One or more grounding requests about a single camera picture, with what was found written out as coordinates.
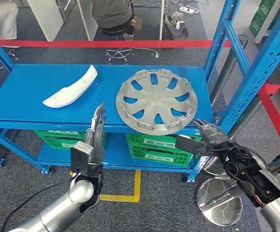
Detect white desk leg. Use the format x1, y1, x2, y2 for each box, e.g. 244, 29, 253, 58
159, 0, 169, 41

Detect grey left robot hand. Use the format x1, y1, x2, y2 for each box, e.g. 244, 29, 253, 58
85, 103, 108, 165

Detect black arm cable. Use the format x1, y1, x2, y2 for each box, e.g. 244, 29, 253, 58
0, 181, 72, 232

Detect stacked green crates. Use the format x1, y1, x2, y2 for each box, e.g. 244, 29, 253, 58
249, 0, 280, 37

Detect silver plastic wheel cover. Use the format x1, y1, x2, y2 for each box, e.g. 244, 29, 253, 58
115, 69, 198, 136

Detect white curved plastic part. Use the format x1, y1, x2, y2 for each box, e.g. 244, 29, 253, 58
42, 64, 98, 109

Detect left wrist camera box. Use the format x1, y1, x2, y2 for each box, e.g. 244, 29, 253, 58
70, 142, 94, 176

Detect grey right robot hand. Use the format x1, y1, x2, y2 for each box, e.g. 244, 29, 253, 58
192, 119, 230, 149

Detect person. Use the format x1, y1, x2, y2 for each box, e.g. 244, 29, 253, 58
91, 0, 135, 30
0, 0, 19, 41

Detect green plastic folding crate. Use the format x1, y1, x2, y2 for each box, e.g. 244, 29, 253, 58
126, 132, 203, 168
34, 130, 107, 151

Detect red barrier belt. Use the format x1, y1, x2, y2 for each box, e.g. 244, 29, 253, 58
0, 39, 232, 49
258, 84, 280, 152

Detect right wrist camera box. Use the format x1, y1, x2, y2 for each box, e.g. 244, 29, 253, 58
174, 134, 208, 157

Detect white desk panel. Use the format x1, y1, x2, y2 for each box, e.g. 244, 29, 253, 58
26, 0, 65, 42
76, 0, 100, 42

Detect brown cardboard piece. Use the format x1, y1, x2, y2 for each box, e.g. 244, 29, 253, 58
130, 16, 143, 31

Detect dark grey bag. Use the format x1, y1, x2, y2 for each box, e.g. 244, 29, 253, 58
162, 11, 189, 41

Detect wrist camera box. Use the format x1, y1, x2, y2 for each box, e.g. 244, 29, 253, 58
174, 134, 208, 157
70, 142, 94, 176

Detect white power strip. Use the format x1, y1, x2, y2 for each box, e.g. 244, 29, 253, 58
179, 5, 200, 15

